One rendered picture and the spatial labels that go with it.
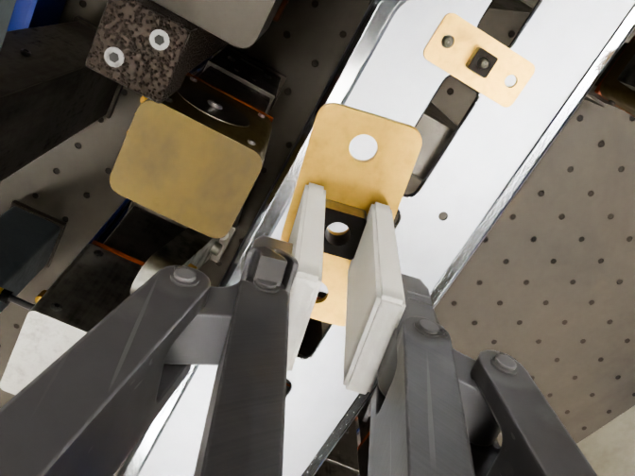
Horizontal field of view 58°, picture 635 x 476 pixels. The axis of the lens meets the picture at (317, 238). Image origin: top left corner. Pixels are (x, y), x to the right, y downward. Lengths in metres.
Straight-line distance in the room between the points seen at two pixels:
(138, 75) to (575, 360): 0.83
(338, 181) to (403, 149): 0.03
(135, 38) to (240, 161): 0.10
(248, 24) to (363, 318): 0.26
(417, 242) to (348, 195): 0.31
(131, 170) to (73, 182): 0.45
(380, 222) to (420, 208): 0.31
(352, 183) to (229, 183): 0.21
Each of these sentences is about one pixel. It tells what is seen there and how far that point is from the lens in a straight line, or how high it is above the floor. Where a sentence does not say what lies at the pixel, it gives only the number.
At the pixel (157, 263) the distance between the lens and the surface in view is 0.42.
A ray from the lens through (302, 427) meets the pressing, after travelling 0.62.
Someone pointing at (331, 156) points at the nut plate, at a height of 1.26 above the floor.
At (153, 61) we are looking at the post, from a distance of 0.37.
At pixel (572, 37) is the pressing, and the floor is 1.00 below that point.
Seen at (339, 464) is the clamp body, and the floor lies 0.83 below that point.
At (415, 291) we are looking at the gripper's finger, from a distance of 0.17.
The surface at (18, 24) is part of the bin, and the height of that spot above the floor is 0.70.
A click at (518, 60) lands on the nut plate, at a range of 0.49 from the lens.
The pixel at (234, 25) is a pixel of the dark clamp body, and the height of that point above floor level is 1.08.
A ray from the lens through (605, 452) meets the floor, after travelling 2.27.
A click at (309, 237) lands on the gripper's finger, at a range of 0.16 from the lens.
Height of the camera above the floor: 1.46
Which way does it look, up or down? 66 degrees down
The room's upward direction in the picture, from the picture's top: 178 degrees clockwise
